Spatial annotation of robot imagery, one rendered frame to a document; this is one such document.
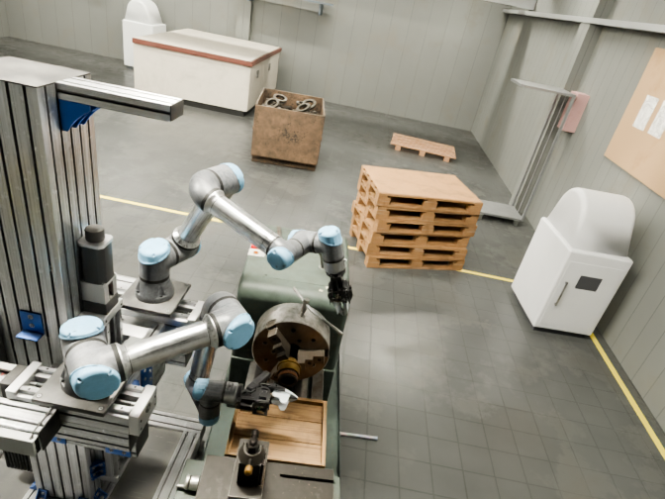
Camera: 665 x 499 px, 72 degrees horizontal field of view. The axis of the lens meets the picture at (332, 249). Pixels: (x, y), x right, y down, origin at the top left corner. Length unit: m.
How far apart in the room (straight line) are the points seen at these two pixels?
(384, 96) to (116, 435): 10.40
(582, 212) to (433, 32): 7.69
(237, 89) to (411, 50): 4.28
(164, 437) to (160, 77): 7.57
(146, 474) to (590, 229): 3.63
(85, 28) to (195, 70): 4.58
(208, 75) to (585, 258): 6.97
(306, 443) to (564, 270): 3.01
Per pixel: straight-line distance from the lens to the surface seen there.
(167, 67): 9.37
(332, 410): 2.48
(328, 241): 1.50
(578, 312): 4.65
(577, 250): 4.30
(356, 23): 11.31
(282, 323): 1.83
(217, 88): 9.10
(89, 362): 1.46
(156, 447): 2.71
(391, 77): 11.40
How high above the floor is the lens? 2.38
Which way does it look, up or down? 29 degrees down
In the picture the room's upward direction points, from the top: 12 degrees clockwise
